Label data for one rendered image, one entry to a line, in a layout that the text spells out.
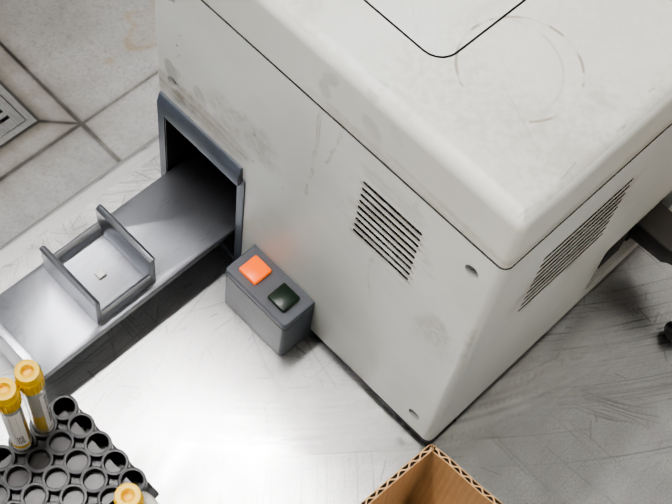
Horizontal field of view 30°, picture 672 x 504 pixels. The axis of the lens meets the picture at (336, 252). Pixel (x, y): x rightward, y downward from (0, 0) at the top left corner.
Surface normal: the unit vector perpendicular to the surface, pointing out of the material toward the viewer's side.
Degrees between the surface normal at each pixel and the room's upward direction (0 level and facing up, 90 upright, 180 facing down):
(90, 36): 0
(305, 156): 90
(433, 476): 89
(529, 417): 0
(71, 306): 0
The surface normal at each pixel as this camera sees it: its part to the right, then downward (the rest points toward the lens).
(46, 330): 0.09, -0.47
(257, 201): -0.71, 0.58
